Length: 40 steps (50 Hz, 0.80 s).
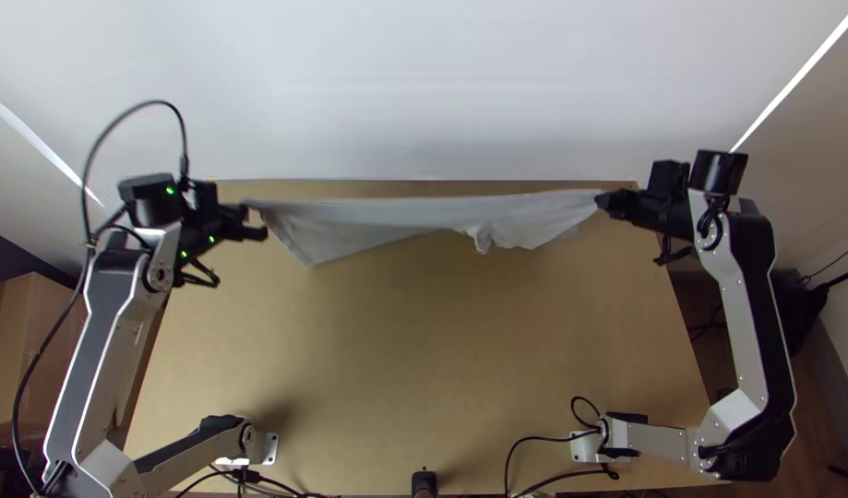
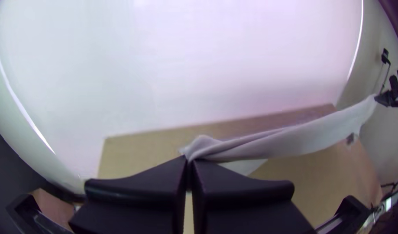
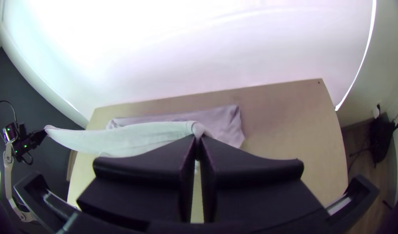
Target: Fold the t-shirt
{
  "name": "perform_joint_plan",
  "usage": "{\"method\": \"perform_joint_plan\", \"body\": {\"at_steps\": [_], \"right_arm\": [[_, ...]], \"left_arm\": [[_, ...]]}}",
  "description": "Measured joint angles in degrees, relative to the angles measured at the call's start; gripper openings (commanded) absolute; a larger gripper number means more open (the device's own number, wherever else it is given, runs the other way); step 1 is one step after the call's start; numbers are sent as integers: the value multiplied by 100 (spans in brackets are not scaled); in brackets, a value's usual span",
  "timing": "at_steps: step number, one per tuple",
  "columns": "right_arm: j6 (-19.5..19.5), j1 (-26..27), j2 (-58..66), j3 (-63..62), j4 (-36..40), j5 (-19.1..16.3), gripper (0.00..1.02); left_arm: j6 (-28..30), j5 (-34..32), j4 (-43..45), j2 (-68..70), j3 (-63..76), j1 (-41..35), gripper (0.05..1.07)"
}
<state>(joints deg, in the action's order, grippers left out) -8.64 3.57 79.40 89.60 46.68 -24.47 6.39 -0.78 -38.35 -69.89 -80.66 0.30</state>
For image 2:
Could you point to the black camera stand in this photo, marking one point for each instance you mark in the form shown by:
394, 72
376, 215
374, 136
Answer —
385, 56

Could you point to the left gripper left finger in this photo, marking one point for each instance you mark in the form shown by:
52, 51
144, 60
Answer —
137, 201

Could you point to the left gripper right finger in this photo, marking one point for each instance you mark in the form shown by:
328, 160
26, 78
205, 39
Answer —
241, 204

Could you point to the grey t-shirt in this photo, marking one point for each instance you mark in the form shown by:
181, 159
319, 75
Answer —
283, 143

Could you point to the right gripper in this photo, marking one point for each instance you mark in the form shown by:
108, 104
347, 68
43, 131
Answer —
397, 99

